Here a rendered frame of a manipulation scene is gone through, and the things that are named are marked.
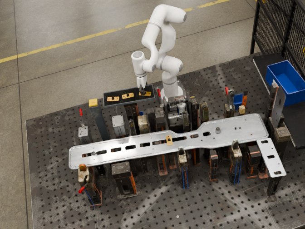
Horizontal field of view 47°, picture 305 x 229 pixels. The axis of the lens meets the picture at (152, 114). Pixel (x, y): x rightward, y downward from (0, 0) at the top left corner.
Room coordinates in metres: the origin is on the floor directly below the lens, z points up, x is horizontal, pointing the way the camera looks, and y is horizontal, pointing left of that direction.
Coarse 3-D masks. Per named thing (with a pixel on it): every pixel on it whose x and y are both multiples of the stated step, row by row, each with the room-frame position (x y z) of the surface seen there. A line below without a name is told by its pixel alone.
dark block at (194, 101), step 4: (192, 100) 1.63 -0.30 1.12; (196, 100) 1.62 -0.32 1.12; (192, 104) 1.59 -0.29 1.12; (196, 104) 1.59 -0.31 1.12; (192, 108) 1.59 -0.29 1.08; (196, 108) 1.59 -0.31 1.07; (192, 112) 1.60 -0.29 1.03; (196, 112) 1.59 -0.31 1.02; (192, 116) 1.60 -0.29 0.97; (196, 116) 1.59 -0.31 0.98; (192, 120) 1.61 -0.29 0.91; (196, 120) 1.59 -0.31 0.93; (192, 124) 1.62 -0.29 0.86; (196, 124) 1.59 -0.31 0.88; (192, 128) 1.62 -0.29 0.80; (196, 128) 1.59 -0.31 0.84
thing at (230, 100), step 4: (228, 92) 1.56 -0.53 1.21; (232, 92) 1.56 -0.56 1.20; (228, 96) 1.56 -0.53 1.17; (232, 96) 1.53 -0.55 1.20; (228, 100) 1.55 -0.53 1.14; (232, 100) 1.55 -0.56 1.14; (228, 104) 1.54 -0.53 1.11; (232, 104) 1.54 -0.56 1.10; (228, 108) 1.54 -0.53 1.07; (232, 108) 1.54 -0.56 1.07
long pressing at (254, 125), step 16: (208, 128) 1.45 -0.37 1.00; (224, 128) 1.43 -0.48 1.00; (256, 128) 1.38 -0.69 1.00; (96, 144) 1.48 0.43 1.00; (112, 144) 1.46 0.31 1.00; (128, 144) 1.43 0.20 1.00; (160, 144) 1.38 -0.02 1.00; (176, 144) 1.36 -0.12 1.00; (192, 144) 1.34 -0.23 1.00; (208, 144) 1.32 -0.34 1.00; (224, 144) 1.30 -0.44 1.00; (80, 160) 1.37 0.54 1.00; (96, 160) 1.35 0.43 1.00; (112, 160) 1.33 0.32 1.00
